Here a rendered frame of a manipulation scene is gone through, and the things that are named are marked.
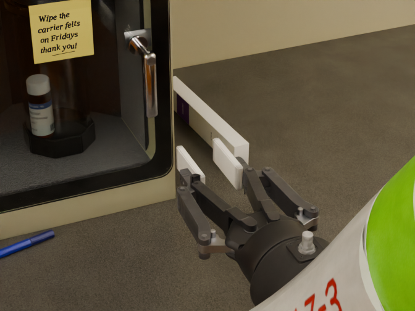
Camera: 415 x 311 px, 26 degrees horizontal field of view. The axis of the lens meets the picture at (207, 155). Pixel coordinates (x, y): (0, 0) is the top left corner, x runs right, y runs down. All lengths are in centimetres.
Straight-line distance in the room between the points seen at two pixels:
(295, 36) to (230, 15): 16
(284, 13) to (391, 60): 23
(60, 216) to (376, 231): 89
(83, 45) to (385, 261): 78
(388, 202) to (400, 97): 121
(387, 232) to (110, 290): 78
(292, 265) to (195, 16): 96
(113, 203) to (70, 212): 6
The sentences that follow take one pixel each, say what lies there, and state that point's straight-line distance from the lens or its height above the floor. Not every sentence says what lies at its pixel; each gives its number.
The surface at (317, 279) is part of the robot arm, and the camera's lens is 47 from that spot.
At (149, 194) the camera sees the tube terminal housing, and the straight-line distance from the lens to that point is 129.
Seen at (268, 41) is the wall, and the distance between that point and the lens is 178.
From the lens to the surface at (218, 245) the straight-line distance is 88.
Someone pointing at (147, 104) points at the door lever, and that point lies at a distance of 114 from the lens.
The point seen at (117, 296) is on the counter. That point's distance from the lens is 115.
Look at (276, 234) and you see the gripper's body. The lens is 84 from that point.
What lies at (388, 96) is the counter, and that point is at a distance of 162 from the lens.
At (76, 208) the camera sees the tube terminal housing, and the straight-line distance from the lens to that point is 127.
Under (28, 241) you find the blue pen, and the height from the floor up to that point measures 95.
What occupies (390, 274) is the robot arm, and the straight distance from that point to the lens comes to 40.
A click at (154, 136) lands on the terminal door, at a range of 123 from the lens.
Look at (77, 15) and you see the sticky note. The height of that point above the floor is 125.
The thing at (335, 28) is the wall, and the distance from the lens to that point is 185.
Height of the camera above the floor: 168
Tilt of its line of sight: 32 degrees down
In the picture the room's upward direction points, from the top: straight up
